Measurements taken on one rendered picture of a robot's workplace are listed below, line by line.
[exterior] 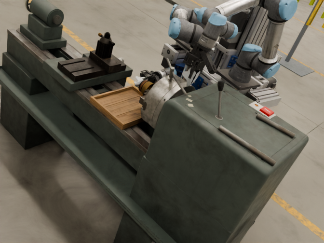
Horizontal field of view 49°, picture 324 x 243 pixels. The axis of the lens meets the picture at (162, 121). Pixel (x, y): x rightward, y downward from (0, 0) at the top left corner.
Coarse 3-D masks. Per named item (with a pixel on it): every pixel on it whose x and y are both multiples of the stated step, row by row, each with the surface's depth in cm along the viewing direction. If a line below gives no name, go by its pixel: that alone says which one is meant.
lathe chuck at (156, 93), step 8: (160, 80) 186; (184, 80) 194; (152, 88) 185; (160, 88) 183; (168, 88) 183; (152, 96) 184; (160, 96) 182; (152, 104) 183; (144, 112) 189; (152, 112) 184; (144, 120) 195
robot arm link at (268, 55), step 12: (264, 0) 185; (276, 0) 180; (288, 0) 177; (276, 12) 182; (288, 12) 181; (276, 24) 189; (276, 36) 195; (264, 48) 204; (276, 48) 202; (264, 60) 208; (276, 60) 208; (264, 72) 212
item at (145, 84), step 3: (144, 81) 202; (147, 81) 203; (141, 84) 202; (144, 84) 201; (147, 84) 200; (150, 84) 199; (138, 87) 203; (141, 87) 202; (144, 87) 200; (147, 87) 199; (150, 87) 200; (141, 90) 202; (144, 90) 200
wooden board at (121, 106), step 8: (120, 88) 229; (128, 88) 234; (136, 88) 235; (96, 96) 214; (104, 96) 220; (112, 96) 222; (120, 96) 225; (128, 96) 228; (136, 96) 231; (96, 104) 210; (104, 104) 213; (112, 104) 216; (120, 104) 218; (128, 104) 221; (136, 104) 223; (104, 112) 207; (112, 112) 209; (120, 112) 211; (128, 112) 214; (136, 112) 216; (112, 120) 204; (120, 120) 202; (128, 120) 207; (136, 120) 207; (120, 128) 202
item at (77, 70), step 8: (88, 56) 237; (112, 56) 247; (64, 64) 221; (72, 64) 223; (80, 64) 226; (88, 64) 229; (96, 64) 232; (64, 72) 219; (72, 72) 217; (80, 72) 218; (88, 72) 221; (96, 72) 225; (104, 72) 231; (112, 72) 237; (72, 80) 216; (80, 80) 218
